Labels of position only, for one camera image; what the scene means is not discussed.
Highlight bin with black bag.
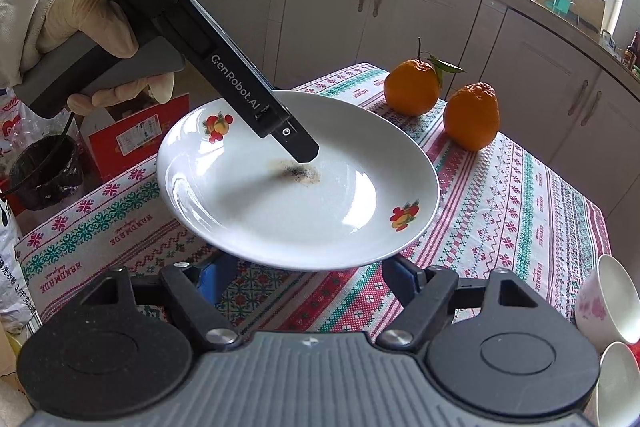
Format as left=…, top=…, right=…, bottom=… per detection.
left=7, top=134, right=83, bottom=212

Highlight white printed sack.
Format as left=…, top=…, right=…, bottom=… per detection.
left=0, top=197, right=31, bottom=338

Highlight white bowl pink flowers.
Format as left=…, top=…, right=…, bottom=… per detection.
left=595, top=341, right=640, bottom=427
left=575, top=254, right=640, bottom=348

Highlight person's left forearm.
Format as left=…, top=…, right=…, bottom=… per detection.
left=0, top=0, right=73, bottom=90

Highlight red white plastic bag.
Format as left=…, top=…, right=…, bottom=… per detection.
left=0, top=84, right=56, bottom=158

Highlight dark sauce bottle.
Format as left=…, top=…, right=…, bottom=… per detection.
left=622, top=31, right=640, bottom=70

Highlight person's left hand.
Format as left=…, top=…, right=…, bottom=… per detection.
left=40, top=0, right=175, bottom=114

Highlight white floral plate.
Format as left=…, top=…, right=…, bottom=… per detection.
left=156, top=89, right=441, bottom=272

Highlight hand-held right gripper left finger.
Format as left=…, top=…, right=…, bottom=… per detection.
left=75, top=252, right=241, bottom=352

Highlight red cardboard carton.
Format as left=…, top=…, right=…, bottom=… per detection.
left=80, top=92, right=193, bottom=182

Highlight patterned tablecloth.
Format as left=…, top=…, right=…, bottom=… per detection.
left=14, top=63, right=612, bottom=343

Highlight bumpy orange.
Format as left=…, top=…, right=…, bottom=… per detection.
left=443, top=82, right=501, bottom=152

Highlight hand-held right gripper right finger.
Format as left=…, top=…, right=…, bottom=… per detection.
left=376, top=254, right=543, bottom=352

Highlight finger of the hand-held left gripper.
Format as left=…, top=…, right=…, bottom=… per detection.
left=252, top=99, right=321, bottom=164

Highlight orange with stem and leaves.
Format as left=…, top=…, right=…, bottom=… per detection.
left=384, top=38, right=467, bottom=116

